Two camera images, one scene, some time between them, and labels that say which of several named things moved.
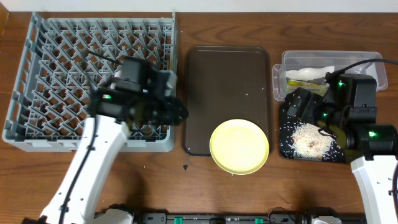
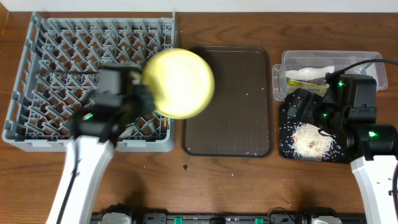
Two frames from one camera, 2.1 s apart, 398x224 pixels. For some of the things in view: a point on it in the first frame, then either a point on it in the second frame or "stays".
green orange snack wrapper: (302, 83) stays
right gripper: (313, 101) stays
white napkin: (307, 73) stays
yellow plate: (239, 146) → (183, 80)
